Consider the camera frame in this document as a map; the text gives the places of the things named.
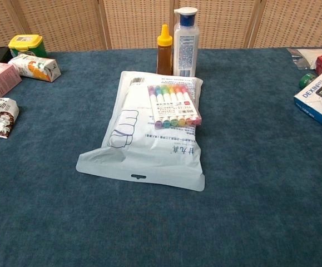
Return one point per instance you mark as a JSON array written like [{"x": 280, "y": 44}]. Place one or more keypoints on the blue calculator package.
[{"x": 311, "y": 105}]

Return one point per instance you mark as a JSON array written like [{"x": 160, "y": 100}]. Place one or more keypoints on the honey bottle with yellow cap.
[{"x": 165, "y": 58}]

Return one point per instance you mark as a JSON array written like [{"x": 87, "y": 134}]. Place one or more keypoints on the wicker folding screen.
[{"x": 66, "y": 22}]

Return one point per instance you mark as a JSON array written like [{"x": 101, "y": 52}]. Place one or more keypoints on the blue table cloth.
[{"x": 233, "y": 194}]

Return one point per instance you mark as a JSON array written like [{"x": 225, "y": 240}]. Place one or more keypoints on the white capped clear bottle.
[{"x": 185, "y": 50}]

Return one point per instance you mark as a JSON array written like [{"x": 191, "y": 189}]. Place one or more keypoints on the pastel highlighter marker pack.
[{"x": 172, "y": 107}]

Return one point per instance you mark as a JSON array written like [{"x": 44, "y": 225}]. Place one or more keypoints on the orange juice carton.
[{"x": 35, "y": 68}]

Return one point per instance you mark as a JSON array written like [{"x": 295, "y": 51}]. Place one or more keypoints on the white plastic package bag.
[{"x": 138, "y": 155}]

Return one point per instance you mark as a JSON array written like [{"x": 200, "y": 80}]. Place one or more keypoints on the green tub with yellow lid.
[{"x": 27, "y": 41}]

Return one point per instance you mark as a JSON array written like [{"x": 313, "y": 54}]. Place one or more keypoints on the small bottle with green cap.
[{"x": 306, "y": 80}]

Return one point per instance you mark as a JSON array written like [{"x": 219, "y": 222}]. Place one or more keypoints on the clear bag with white contents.
[{"x": 305, "y": 55}]

